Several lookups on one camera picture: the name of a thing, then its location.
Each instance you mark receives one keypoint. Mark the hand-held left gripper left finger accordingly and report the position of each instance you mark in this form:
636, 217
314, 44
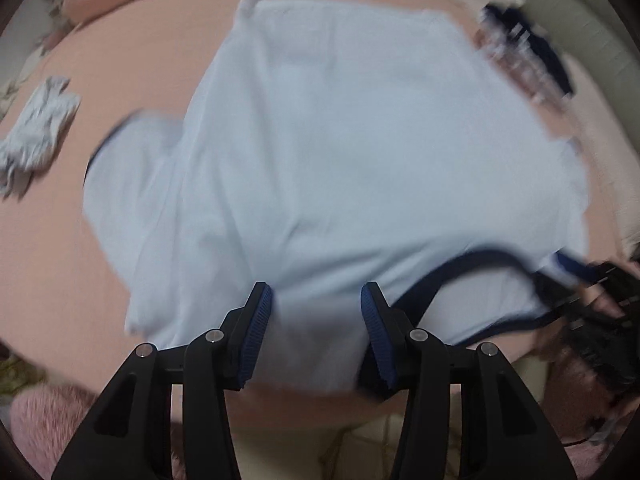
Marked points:
254, 340

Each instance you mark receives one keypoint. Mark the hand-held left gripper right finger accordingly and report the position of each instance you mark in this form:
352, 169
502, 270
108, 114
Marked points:
378, 340

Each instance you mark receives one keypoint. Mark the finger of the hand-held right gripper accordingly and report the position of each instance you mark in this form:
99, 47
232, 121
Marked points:
570, 265

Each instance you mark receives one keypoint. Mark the light blue navy-trimmed t-shirt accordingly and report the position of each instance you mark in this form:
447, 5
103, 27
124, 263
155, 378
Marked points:
325, 170

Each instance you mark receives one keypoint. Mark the pink fluffy fabric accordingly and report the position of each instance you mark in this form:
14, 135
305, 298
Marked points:
590, 410
45, 425

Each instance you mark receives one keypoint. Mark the dark navy patterned garment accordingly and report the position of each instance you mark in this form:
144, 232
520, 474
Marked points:
530, 55

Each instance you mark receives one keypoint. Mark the peach pink bed sheet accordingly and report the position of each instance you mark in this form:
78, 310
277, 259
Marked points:
130, 70

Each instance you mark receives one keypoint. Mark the grey white crumpled cloth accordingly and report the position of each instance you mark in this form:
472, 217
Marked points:
40, 130

